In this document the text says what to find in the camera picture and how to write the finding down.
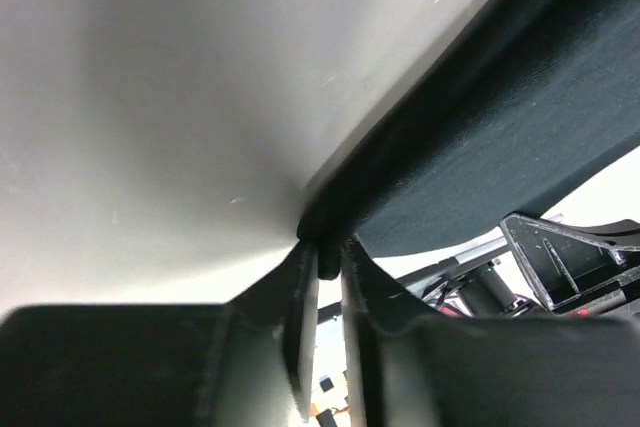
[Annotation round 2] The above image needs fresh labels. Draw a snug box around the black t-shirt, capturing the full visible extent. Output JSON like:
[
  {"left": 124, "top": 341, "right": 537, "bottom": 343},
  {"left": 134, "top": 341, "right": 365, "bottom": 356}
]
[{"left": 298, "top": 0, "right": 639, "bottom": 280}]

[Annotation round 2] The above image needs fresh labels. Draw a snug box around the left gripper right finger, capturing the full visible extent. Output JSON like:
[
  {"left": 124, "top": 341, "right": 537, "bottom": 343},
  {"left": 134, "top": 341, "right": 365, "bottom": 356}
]
[{"left": 340, "top": 239, "right": 435, "bottom": 426}]

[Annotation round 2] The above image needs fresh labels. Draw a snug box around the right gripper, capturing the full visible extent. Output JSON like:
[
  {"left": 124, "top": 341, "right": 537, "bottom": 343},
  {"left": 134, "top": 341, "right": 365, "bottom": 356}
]
[{"left": 500, "top": 213, "right": 639, "bottom": 311}]

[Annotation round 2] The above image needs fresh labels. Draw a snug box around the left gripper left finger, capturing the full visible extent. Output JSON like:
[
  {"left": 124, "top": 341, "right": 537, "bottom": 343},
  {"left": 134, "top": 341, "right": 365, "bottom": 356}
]
[{"left": 219, "top": 242, "right": 319, "bottom": 422}]

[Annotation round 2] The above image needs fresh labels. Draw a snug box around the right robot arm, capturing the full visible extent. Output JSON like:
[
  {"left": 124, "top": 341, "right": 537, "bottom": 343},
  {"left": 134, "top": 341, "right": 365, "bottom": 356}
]
[{"left": 398, "top": 213, "right": 639, "bottom": 317}]

